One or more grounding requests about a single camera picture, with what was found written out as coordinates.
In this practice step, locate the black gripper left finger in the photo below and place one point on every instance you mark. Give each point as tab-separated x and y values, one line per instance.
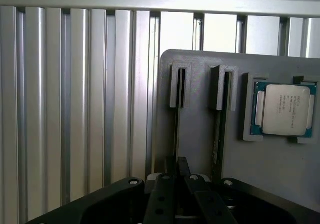
157	199

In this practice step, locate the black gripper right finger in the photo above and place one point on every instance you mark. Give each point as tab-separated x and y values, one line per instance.
205	199

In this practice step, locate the dark RAM stick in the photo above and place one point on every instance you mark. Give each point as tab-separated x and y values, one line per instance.
221	134
179	124

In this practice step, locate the grey plastic parts rack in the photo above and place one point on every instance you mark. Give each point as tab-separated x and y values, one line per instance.
262	164

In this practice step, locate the CPU with silver lid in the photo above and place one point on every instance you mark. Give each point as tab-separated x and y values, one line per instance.
285	109

